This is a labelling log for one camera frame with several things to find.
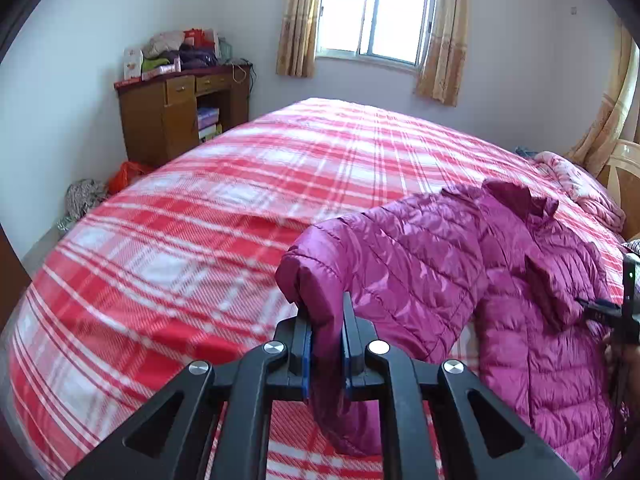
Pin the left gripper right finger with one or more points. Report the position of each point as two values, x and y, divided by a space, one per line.
360 380

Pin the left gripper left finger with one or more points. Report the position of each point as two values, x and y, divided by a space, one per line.
291 378

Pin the magenta puffer jacket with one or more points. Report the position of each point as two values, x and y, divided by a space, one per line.
421 269

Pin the pile of clothes on desk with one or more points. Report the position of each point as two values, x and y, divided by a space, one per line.
196 48

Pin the person's right hand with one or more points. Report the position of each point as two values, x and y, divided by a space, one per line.
612 349

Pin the striped pillow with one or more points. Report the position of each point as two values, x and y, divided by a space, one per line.
632 247

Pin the pink floral quilt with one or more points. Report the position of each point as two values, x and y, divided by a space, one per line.
583 189

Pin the wooden bed headboard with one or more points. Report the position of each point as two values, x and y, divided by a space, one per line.
621 177

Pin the red plaid bed sheet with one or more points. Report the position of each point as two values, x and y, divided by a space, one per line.
182 266

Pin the beige side window curtain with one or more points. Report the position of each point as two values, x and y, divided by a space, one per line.
597 145

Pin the books in desk shelf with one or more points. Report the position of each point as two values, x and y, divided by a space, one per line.
208 123

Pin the red plastic bag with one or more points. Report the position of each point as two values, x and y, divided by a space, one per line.
128 173

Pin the patterned cloth on floor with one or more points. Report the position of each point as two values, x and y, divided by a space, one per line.
81 197

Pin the right beige curtain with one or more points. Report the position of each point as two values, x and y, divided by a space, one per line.
441 72

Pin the left beige curtain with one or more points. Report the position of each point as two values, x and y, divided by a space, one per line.
298 38

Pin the brown wooden desk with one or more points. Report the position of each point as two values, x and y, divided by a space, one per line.
160 116

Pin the brown wooden door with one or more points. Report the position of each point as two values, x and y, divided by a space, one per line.
14 280

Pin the white box on desk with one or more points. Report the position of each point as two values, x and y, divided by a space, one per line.
132 61

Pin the window with metal frame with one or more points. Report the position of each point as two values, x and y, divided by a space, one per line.
379 31

